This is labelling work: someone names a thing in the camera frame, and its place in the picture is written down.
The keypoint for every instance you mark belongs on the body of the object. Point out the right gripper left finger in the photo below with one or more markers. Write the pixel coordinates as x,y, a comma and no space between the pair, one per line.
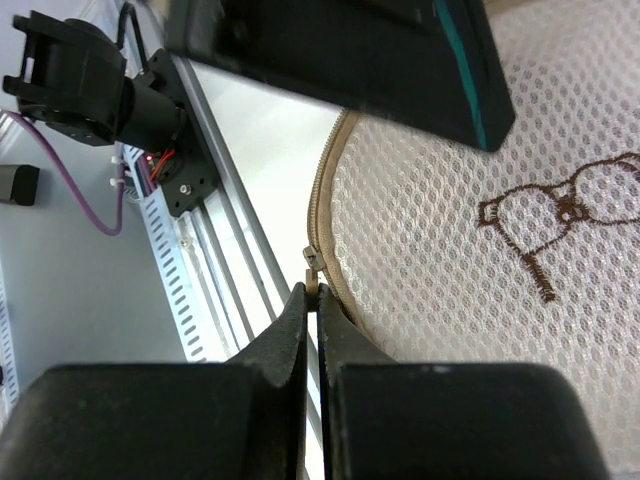
239,419

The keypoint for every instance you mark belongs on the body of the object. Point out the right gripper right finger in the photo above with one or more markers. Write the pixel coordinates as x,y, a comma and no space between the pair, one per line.
383,419

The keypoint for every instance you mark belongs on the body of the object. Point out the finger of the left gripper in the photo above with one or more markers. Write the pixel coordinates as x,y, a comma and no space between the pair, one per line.
430,65

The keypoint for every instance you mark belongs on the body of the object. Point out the white mesh laundry bag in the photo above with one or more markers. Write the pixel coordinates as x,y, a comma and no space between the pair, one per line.
441,252

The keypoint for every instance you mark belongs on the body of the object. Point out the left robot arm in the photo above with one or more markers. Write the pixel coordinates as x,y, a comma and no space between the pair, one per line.
73,78

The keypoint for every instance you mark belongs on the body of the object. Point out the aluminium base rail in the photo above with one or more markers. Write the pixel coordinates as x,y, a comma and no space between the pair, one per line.
250,287

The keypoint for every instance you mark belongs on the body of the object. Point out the white slotted cable duct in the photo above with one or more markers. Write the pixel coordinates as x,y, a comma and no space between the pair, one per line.
169,260

